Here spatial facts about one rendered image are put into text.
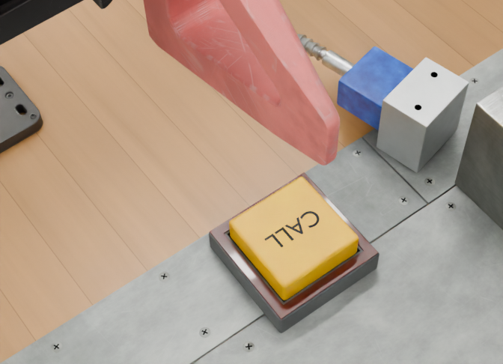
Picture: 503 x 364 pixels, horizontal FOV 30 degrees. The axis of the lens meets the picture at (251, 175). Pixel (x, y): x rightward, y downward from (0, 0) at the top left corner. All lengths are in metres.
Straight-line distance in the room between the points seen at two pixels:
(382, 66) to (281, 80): 0.49
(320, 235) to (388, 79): 0.13
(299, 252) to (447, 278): 0.10
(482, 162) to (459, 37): 0.16
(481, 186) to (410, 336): 0.11
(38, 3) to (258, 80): 0.07
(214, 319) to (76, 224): 0.12
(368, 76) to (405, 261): 0.13
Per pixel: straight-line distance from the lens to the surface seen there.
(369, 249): 0.61
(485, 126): 0.60
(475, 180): 0.64
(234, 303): 0.61
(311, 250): 0.59
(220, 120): 0.69
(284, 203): 0.60
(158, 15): 0.23
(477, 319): 0.62
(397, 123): 0.64
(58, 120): 0.71
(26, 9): 0.24
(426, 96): 0.64
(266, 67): 0.18
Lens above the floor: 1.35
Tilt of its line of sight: 56 degrees down
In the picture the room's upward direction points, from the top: 3 degrees counter-clockwise
